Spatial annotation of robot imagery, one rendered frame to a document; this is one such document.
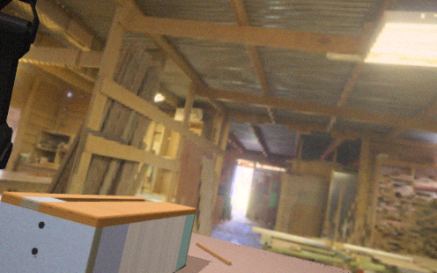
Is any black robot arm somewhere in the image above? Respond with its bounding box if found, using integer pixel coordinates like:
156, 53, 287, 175
0, 0, 40, 169

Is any orange-brown thin stick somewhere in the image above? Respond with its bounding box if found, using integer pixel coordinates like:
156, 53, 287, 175
196, 242, 232, 266

